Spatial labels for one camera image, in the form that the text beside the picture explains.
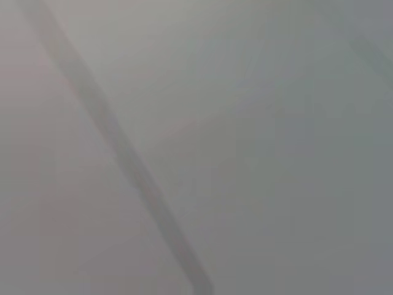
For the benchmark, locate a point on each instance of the clear document bag green zipper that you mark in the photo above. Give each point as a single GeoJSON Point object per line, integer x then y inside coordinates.
{"type": "Point", "coordinates": [245, 153]}

